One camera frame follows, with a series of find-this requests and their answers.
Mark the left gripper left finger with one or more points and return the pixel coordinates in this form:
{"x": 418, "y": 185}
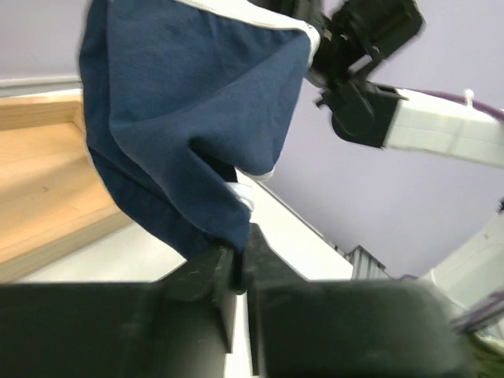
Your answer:
{"x": 179, "y": 326}

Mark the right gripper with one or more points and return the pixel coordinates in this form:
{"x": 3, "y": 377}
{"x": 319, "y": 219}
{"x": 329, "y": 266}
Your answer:
{"x": 356, "y": 37}

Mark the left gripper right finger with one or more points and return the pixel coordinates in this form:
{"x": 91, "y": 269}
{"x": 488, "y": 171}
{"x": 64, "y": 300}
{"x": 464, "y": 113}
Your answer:
{"x": 345, "y": 328}

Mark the navy blue underwear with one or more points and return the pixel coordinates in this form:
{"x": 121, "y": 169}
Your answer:
{"x": 180, "y": 96}

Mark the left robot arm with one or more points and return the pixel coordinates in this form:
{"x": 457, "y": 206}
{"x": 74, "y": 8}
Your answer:
{"x": 459, "y": 281}

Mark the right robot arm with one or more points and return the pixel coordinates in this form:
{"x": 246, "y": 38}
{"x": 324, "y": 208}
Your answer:
{"x": 380, "y": 116}

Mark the wooden rack stand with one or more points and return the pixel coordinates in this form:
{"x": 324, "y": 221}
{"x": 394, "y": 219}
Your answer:
{"x": 52, "y": 200}

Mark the aluminium rail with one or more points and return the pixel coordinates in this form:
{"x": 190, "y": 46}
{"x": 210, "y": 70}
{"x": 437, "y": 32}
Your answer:
{"x": 358, "y": 264}

